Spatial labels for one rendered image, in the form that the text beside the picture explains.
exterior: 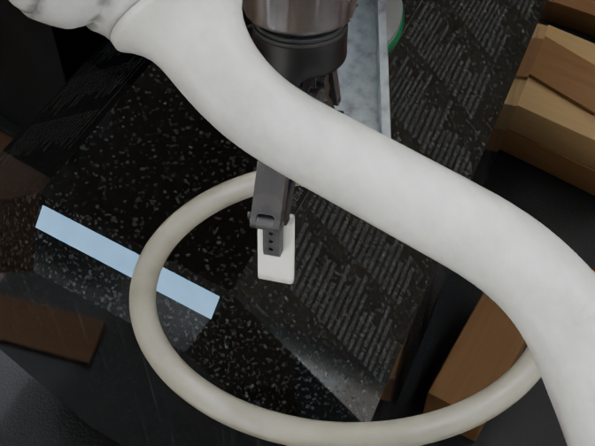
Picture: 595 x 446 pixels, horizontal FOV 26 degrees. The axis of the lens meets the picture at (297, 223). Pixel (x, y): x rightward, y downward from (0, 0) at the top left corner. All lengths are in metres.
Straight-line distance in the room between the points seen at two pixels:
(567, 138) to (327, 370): 1.06
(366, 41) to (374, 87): 0.08
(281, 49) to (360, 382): 1.10
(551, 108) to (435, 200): 2.01
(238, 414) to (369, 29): 0.69
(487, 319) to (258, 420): 1.39
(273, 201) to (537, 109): 1.87
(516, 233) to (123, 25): 0.29
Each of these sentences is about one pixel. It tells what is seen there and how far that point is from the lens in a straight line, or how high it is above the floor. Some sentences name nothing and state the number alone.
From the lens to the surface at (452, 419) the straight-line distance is 1.31.
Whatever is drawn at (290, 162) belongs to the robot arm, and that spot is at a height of 1.79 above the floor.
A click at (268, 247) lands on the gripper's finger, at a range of 1.04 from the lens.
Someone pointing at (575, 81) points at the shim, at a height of 0.22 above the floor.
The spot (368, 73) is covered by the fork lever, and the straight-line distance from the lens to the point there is 1.76.
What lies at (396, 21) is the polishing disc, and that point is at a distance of 2.07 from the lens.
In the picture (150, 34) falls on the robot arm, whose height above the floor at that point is 1.84.
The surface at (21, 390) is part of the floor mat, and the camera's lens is 2.74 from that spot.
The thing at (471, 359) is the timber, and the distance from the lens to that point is 2.60.
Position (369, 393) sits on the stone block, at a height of 0.61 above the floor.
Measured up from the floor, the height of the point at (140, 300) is 1.22.
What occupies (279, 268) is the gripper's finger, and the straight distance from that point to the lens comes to 1.07.
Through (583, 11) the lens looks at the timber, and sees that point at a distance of 3.18.
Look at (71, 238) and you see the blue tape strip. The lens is 1.97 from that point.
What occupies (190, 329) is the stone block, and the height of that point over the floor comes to 0.77.
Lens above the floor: 2.49
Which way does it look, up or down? 60 degrees down
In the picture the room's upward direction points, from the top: straight up
